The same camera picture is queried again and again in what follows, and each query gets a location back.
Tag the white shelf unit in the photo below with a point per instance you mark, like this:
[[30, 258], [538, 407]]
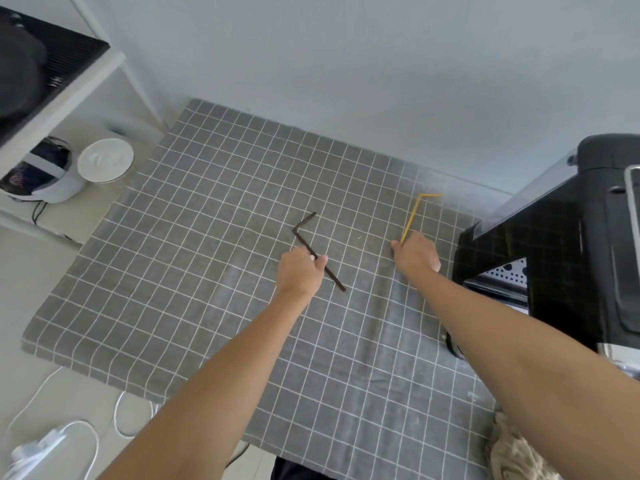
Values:
[[75, 89]]

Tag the person's right fingers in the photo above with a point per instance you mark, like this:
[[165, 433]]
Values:
[[397, 248]]

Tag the person's right hand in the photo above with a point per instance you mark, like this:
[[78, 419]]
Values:
[[417, 254]]

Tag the grey checked tablecloth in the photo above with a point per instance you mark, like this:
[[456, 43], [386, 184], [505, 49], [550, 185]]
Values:
[[210, 244]]

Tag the white headset device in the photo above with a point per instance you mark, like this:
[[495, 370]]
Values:
[[50, 187]]

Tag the white round lid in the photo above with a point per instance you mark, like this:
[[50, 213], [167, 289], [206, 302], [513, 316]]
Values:
[[106, 159]]

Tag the beige fluffy fabric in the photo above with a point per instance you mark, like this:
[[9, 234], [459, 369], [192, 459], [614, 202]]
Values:
[[515, 454]]

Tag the person's black clothing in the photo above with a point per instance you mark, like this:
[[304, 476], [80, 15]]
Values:
[[297, 469]]

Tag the white power adapter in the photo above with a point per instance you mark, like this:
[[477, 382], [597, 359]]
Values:
[[35, 452]]

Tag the person's left forearm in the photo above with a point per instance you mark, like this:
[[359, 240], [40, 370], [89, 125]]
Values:
[[220, 384]]

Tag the yellow bent straw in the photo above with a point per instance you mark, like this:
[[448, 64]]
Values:
[[413, 214]]

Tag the black round object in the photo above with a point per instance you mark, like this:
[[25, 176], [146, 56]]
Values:
[[20, 69]]

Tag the person's right forearm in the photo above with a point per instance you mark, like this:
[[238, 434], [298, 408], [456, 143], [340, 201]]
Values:
[[520, 364]]

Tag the brown bent straw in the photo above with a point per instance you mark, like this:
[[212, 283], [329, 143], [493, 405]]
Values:
[[301, 237]]

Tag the person's left hand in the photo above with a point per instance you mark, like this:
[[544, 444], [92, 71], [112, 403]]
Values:
[[296, 272]]

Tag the black coffee machine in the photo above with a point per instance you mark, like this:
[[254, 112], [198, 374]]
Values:
[[560, 254]]

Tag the person's left fingers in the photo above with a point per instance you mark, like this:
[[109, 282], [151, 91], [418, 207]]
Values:
[[322, 261]]

